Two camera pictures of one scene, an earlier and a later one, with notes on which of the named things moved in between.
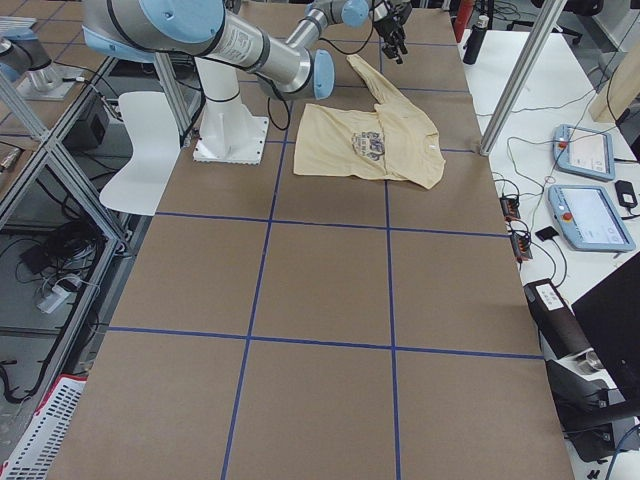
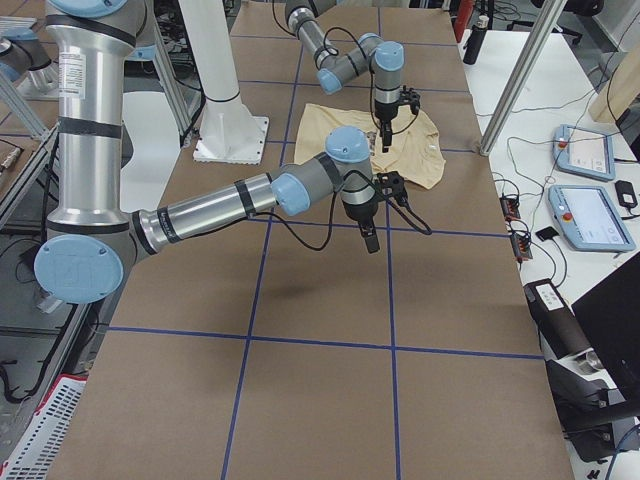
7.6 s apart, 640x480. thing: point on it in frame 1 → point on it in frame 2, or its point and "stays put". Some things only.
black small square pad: (546, 233) stays put
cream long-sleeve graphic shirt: (394, 143) stays put
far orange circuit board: (510, 208) stays put
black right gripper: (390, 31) → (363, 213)
